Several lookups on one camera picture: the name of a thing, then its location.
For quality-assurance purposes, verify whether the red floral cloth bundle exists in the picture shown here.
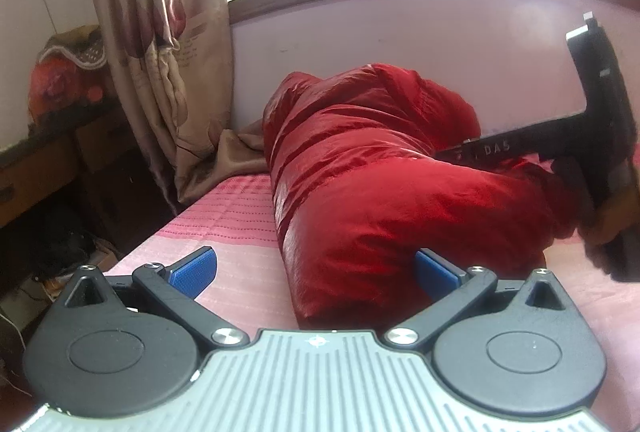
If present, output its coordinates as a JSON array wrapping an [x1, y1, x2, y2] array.
[[27, 24, 116, 127]]

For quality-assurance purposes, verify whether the wooden side cabinet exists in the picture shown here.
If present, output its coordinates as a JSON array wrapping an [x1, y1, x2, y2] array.
[[1, 101, 140, 266]]

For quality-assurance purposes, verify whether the pink checked bed sheet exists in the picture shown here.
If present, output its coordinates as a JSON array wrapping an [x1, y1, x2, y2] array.
[[110, 174, 639, 416]]

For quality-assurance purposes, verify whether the beige floral curtain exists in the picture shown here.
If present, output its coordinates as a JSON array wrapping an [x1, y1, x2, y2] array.
[[93, 0, 233, 210]]

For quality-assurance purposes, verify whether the red puffer coat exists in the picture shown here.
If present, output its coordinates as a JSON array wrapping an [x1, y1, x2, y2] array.
[[262, 63, 578, 331]]

